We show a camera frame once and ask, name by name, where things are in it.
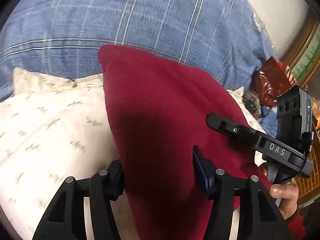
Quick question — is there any person's right hand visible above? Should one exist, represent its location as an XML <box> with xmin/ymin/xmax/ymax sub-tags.
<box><xmin>269</xmin><ymin>178</ymin><xmax>299</xmax><ymax>220</ymax></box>

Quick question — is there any blue plaid quilt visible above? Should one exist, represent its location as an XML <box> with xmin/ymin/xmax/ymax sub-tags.
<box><xmin>0</xmin><ymin>0</ymin><xmax>278</xmax><ymax>102</ymax></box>

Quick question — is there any dark red long-sleeve shirt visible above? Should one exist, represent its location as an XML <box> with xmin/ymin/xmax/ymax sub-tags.
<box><xmin>98</xmin><ymin>45</ymin><xmax>271</xmax><ymax>239</ymax></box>

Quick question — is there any cream leaf-print pillow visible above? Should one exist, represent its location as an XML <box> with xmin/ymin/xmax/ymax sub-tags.
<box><xmin>0</xmin><ymin>67</ymin><xmax>268</xmax><ymax>240</ymax></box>

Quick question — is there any black camera module on gripper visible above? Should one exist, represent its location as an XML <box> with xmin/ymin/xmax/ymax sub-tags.
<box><xmin>276</xmin><ymin>85</ymin><xmax>312</xmax><ymax>148</ymax></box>

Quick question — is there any red plastic snack bag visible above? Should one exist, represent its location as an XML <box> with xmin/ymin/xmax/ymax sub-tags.
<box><xmin>251</xmin><ymin>57</ymin><xmax>297</xmax><ymax>107</ymax></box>

